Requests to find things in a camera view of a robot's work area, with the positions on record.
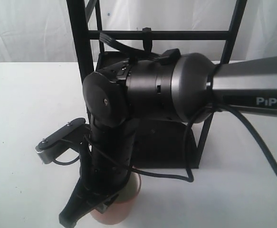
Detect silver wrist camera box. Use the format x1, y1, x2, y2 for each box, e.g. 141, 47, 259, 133
35, 118, 90, 164

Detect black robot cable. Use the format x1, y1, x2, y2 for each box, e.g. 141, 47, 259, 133
125, 104, 277, 199

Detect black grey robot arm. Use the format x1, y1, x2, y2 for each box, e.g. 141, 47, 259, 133
59, 53, 277, 228

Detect terracotta orange mug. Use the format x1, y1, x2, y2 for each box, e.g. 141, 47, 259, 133
90, 172, 142, 225

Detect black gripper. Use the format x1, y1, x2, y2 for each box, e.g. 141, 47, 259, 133
59, 117, 138, 226

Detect black metal shelf rack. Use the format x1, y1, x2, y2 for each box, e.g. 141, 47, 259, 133
67, 0, 247, 169

